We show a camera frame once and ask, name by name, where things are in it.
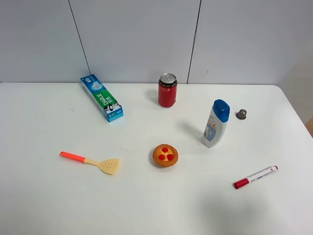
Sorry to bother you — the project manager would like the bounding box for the orange handled beige spatula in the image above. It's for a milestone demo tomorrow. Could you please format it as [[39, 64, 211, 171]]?
[[60, 151, 120, 175]]

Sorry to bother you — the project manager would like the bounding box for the red soda can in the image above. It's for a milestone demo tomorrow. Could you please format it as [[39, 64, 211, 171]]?
[[158, 73, 178, 108]]

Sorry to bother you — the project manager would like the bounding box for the toy fruit tart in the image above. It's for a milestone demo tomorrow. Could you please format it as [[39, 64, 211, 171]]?
[[153, 144, 179, 167]]

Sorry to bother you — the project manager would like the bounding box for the green blue toothpaste box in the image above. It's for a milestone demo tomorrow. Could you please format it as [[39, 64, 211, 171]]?
[[80, 74, 124, 122]]

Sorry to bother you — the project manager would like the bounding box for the white blue shampoo bottle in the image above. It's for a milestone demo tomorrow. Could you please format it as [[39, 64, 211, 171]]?
[[202, 99, 230, 148]]

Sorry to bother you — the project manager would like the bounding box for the small grey coffee capsule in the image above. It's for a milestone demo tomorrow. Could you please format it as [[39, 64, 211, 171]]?
[[236, 109, 246, 120]]

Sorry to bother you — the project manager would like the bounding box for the red white marker pen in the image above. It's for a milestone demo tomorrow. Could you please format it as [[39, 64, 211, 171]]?
[[233, 165, 278, 189]]

